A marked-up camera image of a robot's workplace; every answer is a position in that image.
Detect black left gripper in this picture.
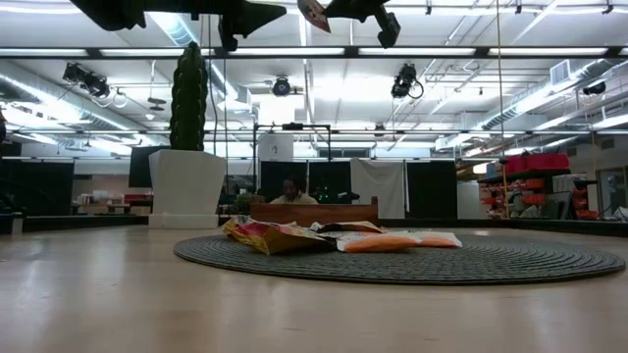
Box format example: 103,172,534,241
215,0,288,38

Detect peach passion fruit tea packet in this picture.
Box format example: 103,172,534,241
308,221,387,235
296,0,333,34
222,215,338,257

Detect white orange Tazo tea packet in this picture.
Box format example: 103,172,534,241
336,230,424,254
414,230,463,249

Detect wooden tea box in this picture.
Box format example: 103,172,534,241
249,195,380,228

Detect green cactus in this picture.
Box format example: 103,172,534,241
169,40,210,152

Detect person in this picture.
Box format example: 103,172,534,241
269,176,319,206

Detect white hanging cloth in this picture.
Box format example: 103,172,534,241
349,157,409,220

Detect small potted green plant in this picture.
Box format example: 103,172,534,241
234,191,266,216

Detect white hexagonal planter pot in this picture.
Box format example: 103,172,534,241
147,148,228,230

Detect black partition panel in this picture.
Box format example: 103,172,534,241
406,160,459,221

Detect white ceiling air vent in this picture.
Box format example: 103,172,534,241
549,58,573,87

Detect red bin shelving rack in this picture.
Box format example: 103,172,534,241
478,153,600,221

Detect round grey woven placemat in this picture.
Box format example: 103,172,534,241
173,232,627,286

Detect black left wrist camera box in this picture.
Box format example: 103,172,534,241
218,15,240,53

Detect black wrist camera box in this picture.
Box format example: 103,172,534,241
218,15,240,53
375,12,401,50

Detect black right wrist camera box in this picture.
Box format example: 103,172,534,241
375,12,401,50

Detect black rig frame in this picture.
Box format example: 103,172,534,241
0,45,628,61

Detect black wall screen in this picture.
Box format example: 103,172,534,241
128,145,172,189

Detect yellow hanging power cord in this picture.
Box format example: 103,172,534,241
494,0,512,220

